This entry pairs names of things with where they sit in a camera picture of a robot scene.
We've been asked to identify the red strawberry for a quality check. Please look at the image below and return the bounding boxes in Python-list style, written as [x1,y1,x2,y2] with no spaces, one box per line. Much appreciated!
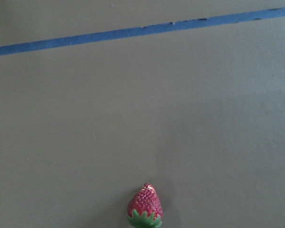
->
[127,183,163,228]

